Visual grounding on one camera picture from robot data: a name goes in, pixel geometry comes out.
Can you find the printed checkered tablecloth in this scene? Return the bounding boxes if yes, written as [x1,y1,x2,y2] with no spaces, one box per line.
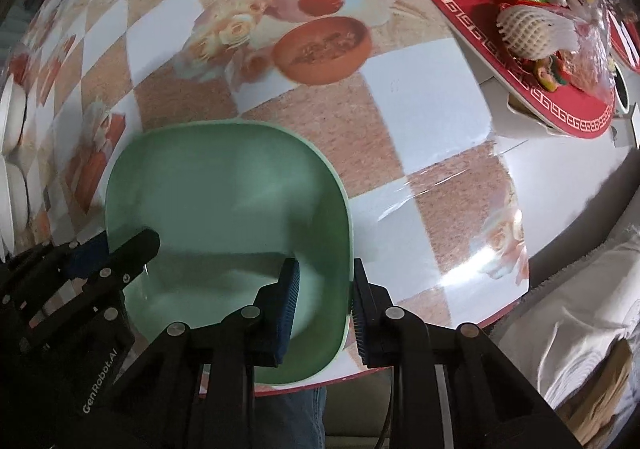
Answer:
[0,0,531,397]

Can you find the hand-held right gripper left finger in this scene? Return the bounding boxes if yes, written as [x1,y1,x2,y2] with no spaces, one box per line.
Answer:
[102,258,302,449]

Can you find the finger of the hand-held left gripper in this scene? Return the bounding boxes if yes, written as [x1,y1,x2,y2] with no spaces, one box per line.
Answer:
[0,233,109,312]
[20,228,162,346]

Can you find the white bowl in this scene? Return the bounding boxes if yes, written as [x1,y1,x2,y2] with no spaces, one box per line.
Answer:
[0,81,28,152]

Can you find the white round plate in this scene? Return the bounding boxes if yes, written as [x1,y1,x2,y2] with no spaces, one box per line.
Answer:
[0,161,30,255]

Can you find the cream cushion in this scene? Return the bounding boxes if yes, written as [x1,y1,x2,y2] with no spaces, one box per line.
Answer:
[492,229,640,430]

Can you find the clear plastic snack bag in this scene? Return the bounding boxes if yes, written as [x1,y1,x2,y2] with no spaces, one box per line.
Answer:
[530,0,618,94]

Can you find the white foam fruit net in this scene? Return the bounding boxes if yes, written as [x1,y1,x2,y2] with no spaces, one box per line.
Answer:
[496,3,581,60]

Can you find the colourful small candy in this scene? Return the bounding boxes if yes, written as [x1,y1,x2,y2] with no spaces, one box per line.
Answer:
[532,56,573,90]

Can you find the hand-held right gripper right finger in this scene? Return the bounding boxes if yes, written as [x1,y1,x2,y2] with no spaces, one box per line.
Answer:
[351,258,583,449]

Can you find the person's blue jeans leg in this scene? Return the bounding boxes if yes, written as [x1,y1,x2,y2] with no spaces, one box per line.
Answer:
[252,384,328,449]

